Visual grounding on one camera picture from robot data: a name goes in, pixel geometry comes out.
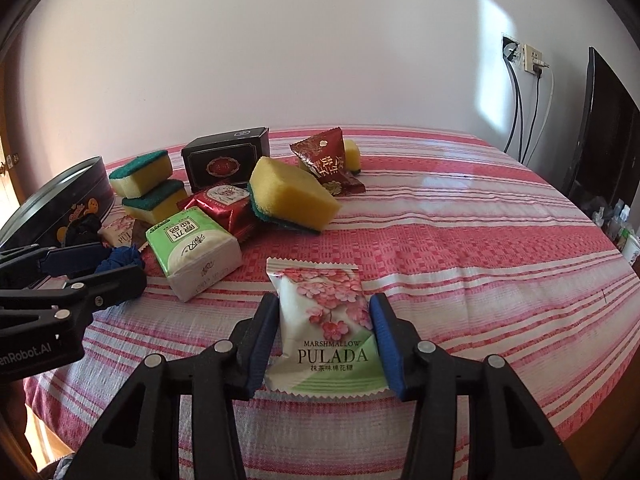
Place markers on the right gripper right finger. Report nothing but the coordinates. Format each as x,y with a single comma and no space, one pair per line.
510,436

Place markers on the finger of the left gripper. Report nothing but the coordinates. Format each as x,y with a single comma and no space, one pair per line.
33,262
84,296

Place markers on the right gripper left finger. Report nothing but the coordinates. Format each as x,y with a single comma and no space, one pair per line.
136,437

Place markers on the blue cloth ball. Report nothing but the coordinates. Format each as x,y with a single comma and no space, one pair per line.
120,257

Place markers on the white pink marshmallow packet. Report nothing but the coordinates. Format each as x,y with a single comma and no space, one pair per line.
328,347

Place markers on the large yellow green sponge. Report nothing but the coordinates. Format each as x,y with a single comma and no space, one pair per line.
285,194

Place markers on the dark red snack bag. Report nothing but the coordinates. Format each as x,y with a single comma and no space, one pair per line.
324,156

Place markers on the round black cookie tin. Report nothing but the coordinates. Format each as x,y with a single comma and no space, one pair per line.
43,219

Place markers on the green tissue pack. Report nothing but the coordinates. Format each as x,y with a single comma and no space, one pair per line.
193,251

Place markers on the red candy packet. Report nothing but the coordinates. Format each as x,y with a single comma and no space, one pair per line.
227,205

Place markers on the red striped tablecloth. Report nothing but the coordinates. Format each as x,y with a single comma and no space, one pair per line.
481,254

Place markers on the black decorated box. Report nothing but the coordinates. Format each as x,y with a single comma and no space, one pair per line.
228,157

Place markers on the black monitor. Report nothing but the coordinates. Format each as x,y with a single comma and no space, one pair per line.
605,163

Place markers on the small yellow sponge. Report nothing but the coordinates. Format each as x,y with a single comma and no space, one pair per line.
352,156

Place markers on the white wall socket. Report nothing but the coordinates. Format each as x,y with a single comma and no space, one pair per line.
532,59

